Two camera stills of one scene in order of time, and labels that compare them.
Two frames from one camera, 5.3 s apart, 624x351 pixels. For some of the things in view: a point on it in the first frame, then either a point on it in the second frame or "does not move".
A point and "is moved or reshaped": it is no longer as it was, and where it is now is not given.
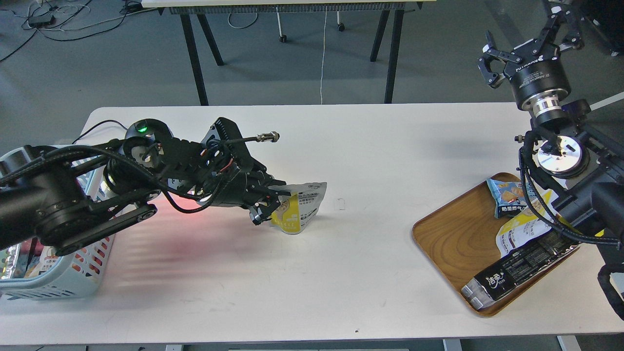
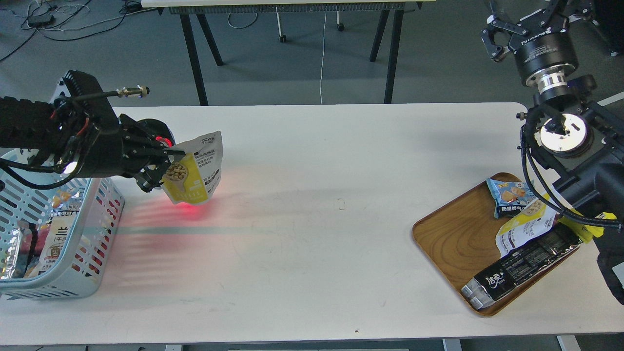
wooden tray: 459,238 does not move
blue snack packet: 509,197 does not move
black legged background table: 189,9 does not move
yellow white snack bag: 524,226 does not move
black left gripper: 237,186 -> 126,147
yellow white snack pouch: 296,211 is moved or reshaped
